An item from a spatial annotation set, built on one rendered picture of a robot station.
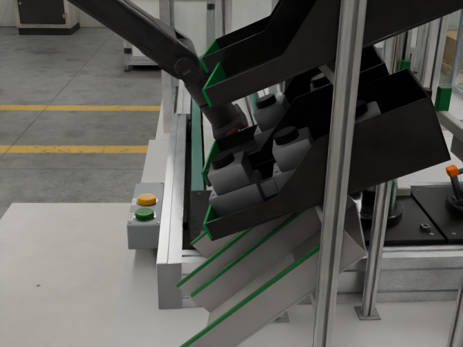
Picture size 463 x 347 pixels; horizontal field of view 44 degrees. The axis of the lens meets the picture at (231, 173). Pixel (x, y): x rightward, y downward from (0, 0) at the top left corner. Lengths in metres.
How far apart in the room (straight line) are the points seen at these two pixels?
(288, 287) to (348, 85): 0.26
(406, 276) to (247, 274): 0.41
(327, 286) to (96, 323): 0.55
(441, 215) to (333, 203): 0.70
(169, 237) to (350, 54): 0.69
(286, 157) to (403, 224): 0.59
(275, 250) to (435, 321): 0.43
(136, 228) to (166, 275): 0.16
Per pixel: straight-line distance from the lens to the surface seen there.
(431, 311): 1.18
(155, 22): 1.03
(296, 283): 0.70
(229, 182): 0.69
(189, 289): 0.90
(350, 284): 1.14
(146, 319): 1.10
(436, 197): 1.37
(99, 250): 1.32
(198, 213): 1.21
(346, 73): 0.57
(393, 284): 1.16
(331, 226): 0.63
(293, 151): 0.67
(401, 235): 1.18
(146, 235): 1.21
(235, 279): 0.85
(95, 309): 1.14
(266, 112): 0.81
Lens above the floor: 1.53
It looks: 24 degrees down
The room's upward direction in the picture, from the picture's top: 1 degrees clockwise
